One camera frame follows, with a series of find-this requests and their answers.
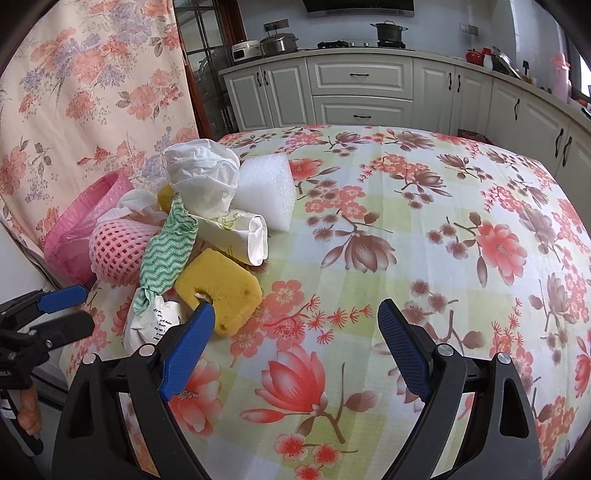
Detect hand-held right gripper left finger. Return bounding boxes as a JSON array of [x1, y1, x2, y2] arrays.
[[52, 302, 218, 480]]

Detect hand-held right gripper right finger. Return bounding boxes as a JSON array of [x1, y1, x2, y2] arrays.
[[376, 298, 543, 480]]

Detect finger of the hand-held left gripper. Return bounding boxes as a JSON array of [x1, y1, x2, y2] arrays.
[[0, 285, 89, 324], [25, 310, 96, 348]]

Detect white printed wrapper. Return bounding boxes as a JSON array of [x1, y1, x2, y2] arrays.
[[122, 286, 195, 354]]

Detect pink lined waste bin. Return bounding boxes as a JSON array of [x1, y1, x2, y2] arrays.
[[44, 170, 134, 287]]

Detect pink foam fruit net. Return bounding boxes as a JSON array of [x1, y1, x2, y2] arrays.
[[89, 217, 167, 284]]

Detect large yellow sponge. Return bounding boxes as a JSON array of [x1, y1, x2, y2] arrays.
[[174, 248, 263, 337]]

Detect green zigzag cloth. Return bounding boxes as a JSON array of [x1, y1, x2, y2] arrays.
[[139, 196, 199, 294]]

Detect white green tissue packet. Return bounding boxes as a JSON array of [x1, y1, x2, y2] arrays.
[[191, 209, 269, 267]]

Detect white plastic bag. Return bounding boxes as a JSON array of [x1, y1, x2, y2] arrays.
[[164, 138, 241, 217]]

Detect person's left hand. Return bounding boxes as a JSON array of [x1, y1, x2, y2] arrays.
[[16, 385, 41, 437]]

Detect crumpled white tissue paper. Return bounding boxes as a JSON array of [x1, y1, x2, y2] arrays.
[[99, 188, 162, 222]]

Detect small yellow sponge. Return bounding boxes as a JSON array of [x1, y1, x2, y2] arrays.
[[157, 182, 178, 213]]

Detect white foam block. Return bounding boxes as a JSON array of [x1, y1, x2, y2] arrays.
[[231, 154, 298, 232]]

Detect floral curtain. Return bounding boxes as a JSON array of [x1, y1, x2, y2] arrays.
[[0, 0, 201, 259]]

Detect white kitchen cabinets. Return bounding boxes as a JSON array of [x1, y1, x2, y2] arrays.
[[218, 48, 591, 199]]

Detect white rice cooker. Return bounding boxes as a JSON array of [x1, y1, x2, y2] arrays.
[[231, 40, 264, 63]]

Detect steel tray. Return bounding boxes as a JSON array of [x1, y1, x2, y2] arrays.
[[490, 45, 522, 77]]

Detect black gas stove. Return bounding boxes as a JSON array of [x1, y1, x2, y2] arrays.
[[318, 41, 407, 51]]

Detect pink thermos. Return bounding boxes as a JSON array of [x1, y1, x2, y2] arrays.
[[549, 52, 573, 103]]

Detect dark cooking pot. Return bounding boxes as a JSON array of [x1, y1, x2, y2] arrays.
[[370, 21, 409, 45]]

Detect steel pressure cooker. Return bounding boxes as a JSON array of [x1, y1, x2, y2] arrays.
[[259, 31, 300, 57]]

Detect red wooden glass door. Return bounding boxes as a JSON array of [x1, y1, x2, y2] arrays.
[[174, 0, 247, 139]]

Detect black range hood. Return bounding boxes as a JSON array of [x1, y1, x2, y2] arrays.
[[302, 0, 415, 18]]

